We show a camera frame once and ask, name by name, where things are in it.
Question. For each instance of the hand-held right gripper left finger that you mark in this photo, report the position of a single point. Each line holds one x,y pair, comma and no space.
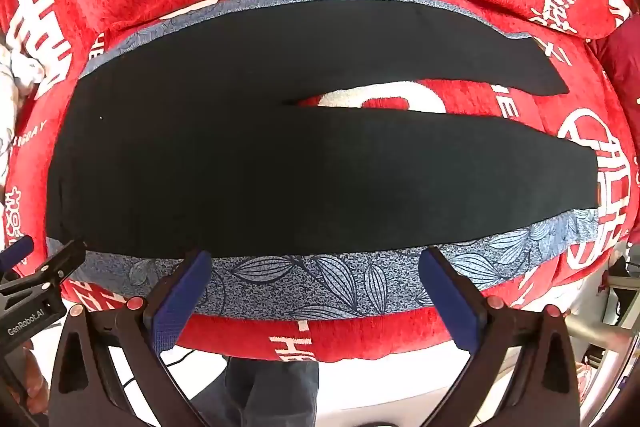
176,307

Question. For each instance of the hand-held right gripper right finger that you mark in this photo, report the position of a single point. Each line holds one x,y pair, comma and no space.
452,307

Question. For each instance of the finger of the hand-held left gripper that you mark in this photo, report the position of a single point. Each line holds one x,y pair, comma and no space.
55,264
16,253

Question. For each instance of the black pants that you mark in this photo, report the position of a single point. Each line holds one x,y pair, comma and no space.
250,172

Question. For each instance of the person's left hand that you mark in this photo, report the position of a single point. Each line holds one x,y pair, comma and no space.
36,382

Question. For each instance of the blue leaf-patterned cloth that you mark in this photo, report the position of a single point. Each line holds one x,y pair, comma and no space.
325,282

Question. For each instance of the person's leg in jeans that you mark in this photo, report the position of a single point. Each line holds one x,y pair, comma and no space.
272,394

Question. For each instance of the white floral cloth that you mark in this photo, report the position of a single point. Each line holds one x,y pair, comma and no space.
15,72

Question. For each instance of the maroon cloth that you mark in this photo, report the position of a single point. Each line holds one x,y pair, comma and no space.
622,62

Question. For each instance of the grey metal frame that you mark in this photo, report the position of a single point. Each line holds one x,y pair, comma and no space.
597,329

